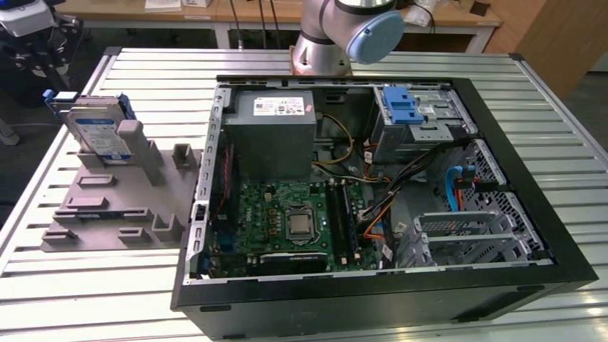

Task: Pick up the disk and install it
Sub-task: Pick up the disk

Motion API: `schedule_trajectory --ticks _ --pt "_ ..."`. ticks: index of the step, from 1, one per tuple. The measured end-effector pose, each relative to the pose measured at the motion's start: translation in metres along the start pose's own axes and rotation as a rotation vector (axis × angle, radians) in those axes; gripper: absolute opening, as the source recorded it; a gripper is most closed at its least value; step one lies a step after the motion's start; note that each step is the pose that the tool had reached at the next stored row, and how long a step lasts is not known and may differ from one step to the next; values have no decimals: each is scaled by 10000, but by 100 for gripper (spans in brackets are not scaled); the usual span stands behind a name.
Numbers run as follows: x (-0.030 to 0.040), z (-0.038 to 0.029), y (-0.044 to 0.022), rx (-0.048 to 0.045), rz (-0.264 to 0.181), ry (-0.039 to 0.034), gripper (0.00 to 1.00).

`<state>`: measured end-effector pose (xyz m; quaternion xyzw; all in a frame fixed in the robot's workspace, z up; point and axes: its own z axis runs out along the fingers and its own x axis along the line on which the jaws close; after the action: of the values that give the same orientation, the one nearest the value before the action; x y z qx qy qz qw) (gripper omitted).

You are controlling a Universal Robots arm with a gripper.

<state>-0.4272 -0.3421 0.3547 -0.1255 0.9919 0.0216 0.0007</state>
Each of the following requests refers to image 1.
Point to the hard disk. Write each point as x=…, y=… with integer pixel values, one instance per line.
x=100, y=135

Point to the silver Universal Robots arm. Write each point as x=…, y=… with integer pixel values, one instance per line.
x=317, y=50

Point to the metal disk bay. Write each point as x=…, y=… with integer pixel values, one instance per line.
x=468, y=239

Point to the wooden desk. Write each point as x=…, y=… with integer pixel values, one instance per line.
x=118, y=16

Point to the grey metal stand foot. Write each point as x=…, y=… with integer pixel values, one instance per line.
x=9, y=137

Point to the small white box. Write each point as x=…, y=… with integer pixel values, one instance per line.
x=196, y=3

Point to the grey parts rack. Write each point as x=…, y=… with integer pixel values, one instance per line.
x=122, y=192

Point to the grey power supply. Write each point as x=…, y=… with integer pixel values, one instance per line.
x=265, y=149

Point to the green motherboard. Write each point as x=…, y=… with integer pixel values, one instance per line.
x=256, y=213

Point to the silver CPU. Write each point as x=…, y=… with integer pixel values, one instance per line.
x=301, y=224

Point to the blue plastic drive latch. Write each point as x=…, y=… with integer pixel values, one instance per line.
x=398, y=107

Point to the clear plastic bag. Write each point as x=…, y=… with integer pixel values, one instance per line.
x=420, y=14

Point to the black graphics card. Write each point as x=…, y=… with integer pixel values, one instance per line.
x=289, y=261

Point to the metal drive cage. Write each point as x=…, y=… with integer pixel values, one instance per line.
x=426, y=135

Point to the small dark box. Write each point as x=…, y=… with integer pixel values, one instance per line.
x=480, y=8

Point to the black PC case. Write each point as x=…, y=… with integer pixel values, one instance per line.
x=332, y=306

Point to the brown wooden cabinet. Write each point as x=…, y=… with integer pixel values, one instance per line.
x=560, y=35

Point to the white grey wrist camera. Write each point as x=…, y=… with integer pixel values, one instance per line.
x=24, y=21

